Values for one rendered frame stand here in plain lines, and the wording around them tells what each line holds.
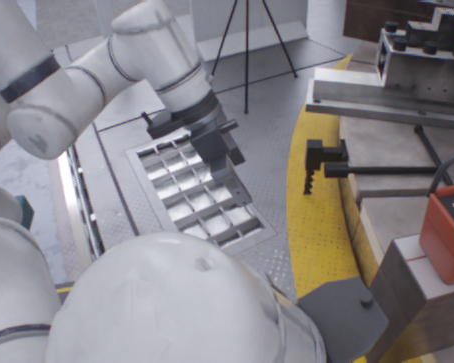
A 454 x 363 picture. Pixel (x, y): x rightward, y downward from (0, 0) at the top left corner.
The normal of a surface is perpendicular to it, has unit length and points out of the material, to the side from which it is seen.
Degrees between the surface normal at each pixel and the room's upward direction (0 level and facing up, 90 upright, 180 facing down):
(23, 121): 91
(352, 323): 25
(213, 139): 83
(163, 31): 71
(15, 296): 34
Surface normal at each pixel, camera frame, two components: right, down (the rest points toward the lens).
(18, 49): 0.70, 0.14
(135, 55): -0.21, 0.66
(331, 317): -0.39, -0.49
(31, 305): 0.61, -0.79
